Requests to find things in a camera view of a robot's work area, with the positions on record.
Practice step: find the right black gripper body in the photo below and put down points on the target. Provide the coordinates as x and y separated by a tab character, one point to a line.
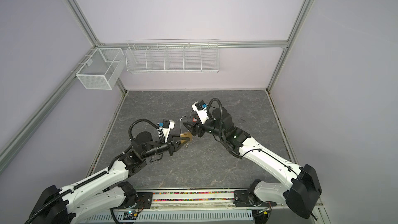
201	127

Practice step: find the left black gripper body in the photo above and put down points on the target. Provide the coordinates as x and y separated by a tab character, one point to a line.
170	148

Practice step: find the brass padlock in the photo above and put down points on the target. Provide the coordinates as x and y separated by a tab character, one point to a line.
183	130

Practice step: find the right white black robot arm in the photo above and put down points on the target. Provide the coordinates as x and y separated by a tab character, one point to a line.
301	187

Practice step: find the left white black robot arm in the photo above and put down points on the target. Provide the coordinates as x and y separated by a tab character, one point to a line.
107	188

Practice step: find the white mesh box basket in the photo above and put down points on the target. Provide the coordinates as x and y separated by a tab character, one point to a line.
102	69

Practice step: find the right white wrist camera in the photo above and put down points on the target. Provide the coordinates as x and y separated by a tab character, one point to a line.
200	108

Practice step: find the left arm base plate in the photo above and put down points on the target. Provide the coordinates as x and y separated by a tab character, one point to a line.
140	200

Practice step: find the aluminium front rail frame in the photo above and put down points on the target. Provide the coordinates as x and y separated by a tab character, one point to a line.
204	200

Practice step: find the long white wire basket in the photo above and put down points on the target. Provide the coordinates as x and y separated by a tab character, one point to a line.
184	55

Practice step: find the white vented cable duct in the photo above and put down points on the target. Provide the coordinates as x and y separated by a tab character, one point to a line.
174	217

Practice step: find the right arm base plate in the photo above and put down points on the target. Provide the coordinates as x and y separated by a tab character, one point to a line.
243	198

